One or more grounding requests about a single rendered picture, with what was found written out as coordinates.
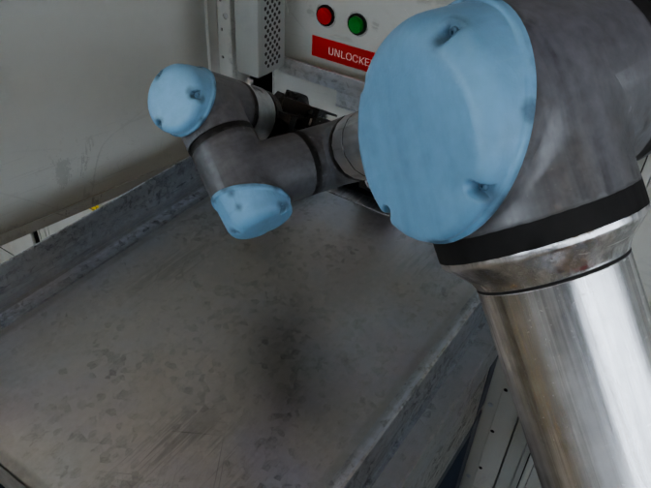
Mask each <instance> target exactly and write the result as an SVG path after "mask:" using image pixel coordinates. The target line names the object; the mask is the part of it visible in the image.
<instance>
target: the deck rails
mask: <svg viewBox="0 0 651 488"><path fill-rule="evenodd" d="M208 196H209V194H208V192H207V190H206V189H205V187H204V184H203V182H202V179H201V177H200V175H199V172H198V170H197V168H196V166H195V164H194V162H193V159H192V157H191V156H189V157H187V158H185V159H184V160H182V161H180V162H178V163H177V164H175V165H173V166H171V167H170V168H167V169H165V170H164V171H162V172H160V173H158V174H157V175H155V176H153V177H151V178H150V179H148V180H146V181H144V182H143V183H141V184H139V185H138V186H137V187H135V188H133V189H131V190H130V191H128V192H126V193H124V194H123V195H121V196H119V197H117V198H115V199H113V200H111V201H110V202H108V203H106V204H104V205H103V206H101V207H99V208H97V209H96V210H94V211H92V212H90V213H89V214H87V215H85V216H83V217H82V218H80V219H78V220H77V221H75V222H73V223H71V224H70V225H68V226H66V227H64V228H63V229H61V230H59V231H58V232H56V233H54V234H52V235H51V236H49V237H47V238H45V239H44V240H42V241H40V242H38V243H37V244H35V245H33V246H31V247H30V248H28V249H26V250H24V251H23V252H21V253H19V254H17V255H16V256H14V257H12V258H10V259H8V260H6V261H4V262H3V263H1V264H0V330H2V329H3V328H5V327H6V326H8V325H9V324H11V323H12V322H14V321H15V320H18V319H19V318H21V317H22V316H24V315H25V314H27V313H28V312H30V311H31V310H33V309H35V308H36V307H38V306H39V305H41V304H42V303H44V302H45V301H47V300H48V299H50V298H52V297H53V296H54V295H55V294H57V293H58V292H60V291H61V290H63V289H65V288H66V287H68V286H70V285H71V284H73V283H74V282H76V281H77V280H79V279H80V278H82V277H83V276H85V275H87V274H88V273H90V272H91V271H93V270H94V269H96V268H97V267H99V266H100V265H102V264H104V263H105V262H107V261H108V260H110V259H112V258H113V257H115V256H116V255H118V254H120V253H121V252H123V251H124V250H126V249H127V248H129V247H130V246H132V245H133V244H135V243H136V242H138V241H140V240H141V239H143V238H144V237H145V236H146V235H148V234H149V233H151V232H152V231H154V230H156V229H158V228H159V227H161V226H162V225H164V224H165V223H167V222H168V221H170V220H172V219H173V218H175V217H176V216H178V215H179V214H181V213H182V212H184V211H185V210H187V209H189V208H190V207H192V206H193V205H195V204H196V203H198V202H199V201H201V200H202V199H204V198H206V197H208ZM486 322H487V320H486V317H485V314H484V311H483V308H482V306H481V301H480V298H479V295H478V292H477V290H475V291H474V293H473V294H472V295H471V297H470V298H469V299H468V301H467V302H466V303H465V305H464V306H463V307H462V309H461V310H460V311H459V313H458V314H457V315H456V316H455V318H454V319H453V320H452V322H451V323H450V324H449V326H448V327H447V329H446V330H445V331H444V333H443V334H442V335H441V337H440V338H439V339H438V341H437V342H436V343H435V344H434V346H433V347H432V348H431V350H430V351H429V352H428V354H427V355H426V356H425V358H424V359H423V360H422V362H421V363H420V364H419V366H418V367H417V369H416V370H415V371H414V372H413V374H412V375H411V376H410V377H409V378H408V379H407V381H406V382H405V383H404V385H403V386H402V387H401V389H400V390H399V391H398V393H397V394H396V395H395V397H394V398H393V399H392V400H391V402H390V403H389V404H388V406H387V407H386V409H385V410H384V411H383V413H382V414H381V415H380V417H379V418H378V419H377V421H376V422H375V423H374V425H373V426H372V427H371V428H370V430H369V431H368V432H367V434H366V435H365V436H364V438H363V439H362V440H361V442H360V443H359V444H358V446H357V447H356V449H355V450H354V451H353V452H352V454H351V455H350V456H349V458H348V459H347V460H346V462H345V463H344V464H343V466H342V467H341V468H340V470H339V471H338V472H337V474H336V475H335V476H334V478H333V479H332V480H331V481H330V482H329V484H328V485H327V487H326V488H371V487H372V486H373V485H374V483H375V482H376V480H377V479H378V477H379V476H380V474H381V473H382V472H383V470H384V469H385V467H386V466H387V464H388V463H389V461H390V460H391V458H392V457H393V455H394V454H395V452H396V451H397V450H398V448H399V447H400V445H401V444H402V443H403V442H404V441H405V439H406V438H407V436H408V435H409V433H410V432H411V430H412V429H413V428H414V426H415V425H416V423H417V422H418V420H419V419H420V417H421V416H422V414H423V413H424V411H425V410H426V408H427V407H428V406H429V404H430V403H431V401H432V400H433V398H434V397H435V396H436V394H437V393H438V391H439V390H440V388H441V387H442V385H443V384H444V383H445V381H446V380H447V378H448V377H449V375H450V374H451V372H452V371H453V369H454V368H455V366H456V365H457V363H458V362H459V361H460V359H461V358H462V356H463V355H464V353H465V352H466V351H467V349H469V347H470V346H471V344H472V343H473V341H474V340H475V339H476V337H477V336H478V334H479V333H480V331H481V330H482V328H483V327H484V325H485V324H486Z"/></svg>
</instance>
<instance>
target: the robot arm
mask: <svg viewBox="0 0 651 488"><path fill-rule="evenodd" d="M253 83H254V80H253V79H252V78H250V77H247V78H246V80H245V82H243V81H241V80H238V79H235V78H232V77H229V76H224V75H221V74H218V73H215V72H211V71H210V70H208V69H207V68H205V67H197V66H192V65H188V64H172V65H169V66H167V67H166V68H165V69H163V70H161V71H160V73H159V74H158V75H156V76H155V78H154V79H153V81H152V83H151V86H150V89H149V92H148V110H149V114H150V116H151V118H152V120H153V122H154V123H155V125H156V126H157V127H159V128H160V129H161V130H162V131H164V132H166V133H169V134H171V135H172V136H174V137H181V138H182V140H183V142H184V145H185V147H186V149H187V151H188V153H189V155H190V156H191V157H192V159H193V162H194V164H195V166H196V168H197V170H198V172H199V175H200V177H201V180H202V182H203V184H204V187H205V189H206V190H207V192H208V194H209V196H210V198H211V204H212V206H213V208H214V209H215V210H216V211H217V212H218V214H219V216H220V218H221V220H222V222H223V223H224V225H225V227H226V229H227V231H228V233H229V234H230V235H231V236H232V237H234V238H237V239H250V238H254V237H258V236H261V235H263V234H265V233H267V232H268V231H270V230H274V229H276V228H278V227H280V226H281V225H282V224H284V223H285V222H286V221H287V220H288V219H289V218H290V217H291V215H292V213H293V207H292V205H291V202H293V201H296V200H300V199H303V198H308V197H310V196H313V195H316V194H317V193H320V192H324V191H327V190H330V189H333V188H337V187H340V186H343V185H347V184H351V183H355V182H359V181H364V180H367V182H368V185H369V188H370V190H371V192H372V195H373V197H374V199H375V201H376V202H377V203H378V205H379V207H380V208H381V210H382V211H383V212H385V213H390V220H391V223H392V224H393V225H394V226H395V227H396V228H398V229H399V230H400V231H402V232H403V233H404V234H406V235H408V236H410V237H411V238H414V239H416V240H418V241H423V242H429V243H433V245H434V248H435V251H436V254H437V257H438V260H439V263H440V264H441V267H442V269H444V270H446V271H447V272H449V273H451V274H453V275H455V276H457V277H459V278H460V279H462V280H464V281H466V282H468V283H470V284H472V285H473V286H474V287H475V288H476V289H477V292H478V295H479V298H480V303H481V306H482V308H483V311H484V314H485V317H486V320H487V323H488V326H489V329H490V332H491V335H492V339H493V342H494V345H495V348H496V351H497V353H498V356H499V359H500V362H501V365H502V368H503V371H504V374H505V377H506V380H507V383H508V386H509V389H510V392H511V396H512V399H513V402H514V405H515V408H516V411H517V414H518V418H519V421H520V424H521V427H522V430H523V433H524V436H525V439H526V442H527V444H528V447H529V450H530V453H531V456H532V459H533V462H534V465H535V468H536V471H537V474H538V477H539V480H540V483H541V486H542V488H651V309H650V306H649V303H648V299H647V296H646V293H645V290H644V287H643V284H642V281H641V278H640V275H639V272H638V269H637V266H636V260H635V257H634V254H633V251H632V247H631V245H632V241H633V238H634V235H635V234H636V231H637V230H638V228H639V227H640V225H641V223H642V222H643V220H644V218H645V217H646V215H647V213H648V212H649V210H650V209H651V205H650V200H649V197H648V194H647V191H646V188H645V185H644V182H643V178H642V176H641V173H640V169H639V166H638V163H637V161H639V160H641V159H643V158H644V157H646V156H648V155H650V154H651V0H455V1H453V2H452V3H450V4H448V5H447V6H444V7H440V8H436V9H432V10H428V11H425V12H422V13H419V14H416V15H413V16H411V17H409V18H407V19H406V20H404V21H403V22H401V23H400V24H399V25H398V26H396V27H395V28H394V29H393V30H392V31H391V32H390V33H389V34H388V35H387V37H386V38H385V39H384V40H383V42H382V43H381V45H380V46H379V48H378V49H377V51H376V53H375V54H374V56H373V58H372V60H371V63H370V65H369V67H368V70H367V72H366V76H365V84H364V89H363V91H362V92H361V94H360V99H359V107H358V111H356V112H353V113H350V114H348V115H345V116H342V117H339V118H337V119H334V120H332V121H330V120H328V119H326V118H327V115H331V116H335V117H337V115H336V114H334V113H331V112H328V111H326V110H323V109H320V108H317V107H311V106H310V105H309V100H308V97H307V96H306V95H303V94H301V93H298V92H295V91H291V90H288V89H287V90H286V93H285V94H284V93H282V92H279V91H277V92H276V93H275V94H274V95H273V94H272V93H271V92H269V91H266V90H264V89H262V88H261V87H259V86H256V85H253Z"/></svg>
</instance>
